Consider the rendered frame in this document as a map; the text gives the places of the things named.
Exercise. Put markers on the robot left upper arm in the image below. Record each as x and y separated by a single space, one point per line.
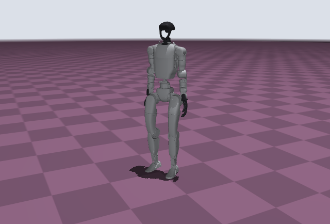
181 53

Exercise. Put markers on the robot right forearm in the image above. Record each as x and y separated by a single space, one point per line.
150 84

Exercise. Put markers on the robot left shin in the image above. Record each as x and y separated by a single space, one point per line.
173 149

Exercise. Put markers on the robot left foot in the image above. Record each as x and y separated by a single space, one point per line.
172 172

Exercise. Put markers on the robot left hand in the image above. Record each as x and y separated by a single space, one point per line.
185 104

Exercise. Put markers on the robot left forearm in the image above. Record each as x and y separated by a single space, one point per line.
183 86

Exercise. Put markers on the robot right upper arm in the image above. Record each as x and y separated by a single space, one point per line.
150 70

